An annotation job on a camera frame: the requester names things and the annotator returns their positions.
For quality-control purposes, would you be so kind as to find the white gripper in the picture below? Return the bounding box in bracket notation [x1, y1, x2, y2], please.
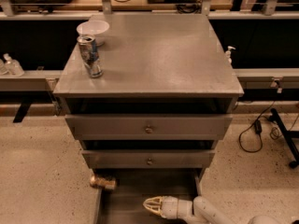
[144, 196, 192, 219]

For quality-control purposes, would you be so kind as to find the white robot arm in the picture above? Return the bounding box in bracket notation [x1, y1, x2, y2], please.
[143, 196, 235, 224]

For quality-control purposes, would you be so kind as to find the grey bottom drawer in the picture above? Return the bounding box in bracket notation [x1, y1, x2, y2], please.
[95, 168, 201, 224]

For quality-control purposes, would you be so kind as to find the grey drawer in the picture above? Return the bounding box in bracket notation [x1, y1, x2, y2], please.
[82, 149, 215, 169]
[95, 168, 201, 224]
[65, 114, 232, 140]

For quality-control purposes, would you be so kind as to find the grey middle drawer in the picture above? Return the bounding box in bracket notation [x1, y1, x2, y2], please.
[82, 149, 215, 169]

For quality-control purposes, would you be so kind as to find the grey top drawer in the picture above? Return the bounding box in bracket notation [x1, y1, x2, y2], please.
[65, 114, 232, 140]

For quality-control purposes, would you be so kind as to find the grey drawer cabinet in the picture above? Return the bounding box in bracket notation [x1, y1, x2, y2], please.
[52, 13, 245, 185]

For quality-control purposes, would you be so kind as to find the blue silver can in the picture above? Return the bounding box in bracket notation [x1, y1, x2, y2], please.
[77, 35, 102, 78]

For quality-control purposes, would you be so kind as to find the black stand leg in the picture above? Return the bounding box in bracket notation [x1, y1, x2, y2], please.
[271, 108, 299, 169]

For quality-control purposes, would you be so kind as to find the white bowl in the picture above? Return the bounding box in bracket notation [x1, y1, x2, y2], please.
[77, 21, 110, 46]

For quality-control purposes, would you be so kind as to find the clear sanitizer bottle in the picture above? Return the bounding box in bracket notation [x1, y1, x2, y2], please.
[4, 53, 24, 77]

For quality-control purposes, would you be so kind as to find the black floor cable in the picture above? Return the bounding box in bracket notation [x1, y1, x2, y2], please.
[238, 101, 277, 154]

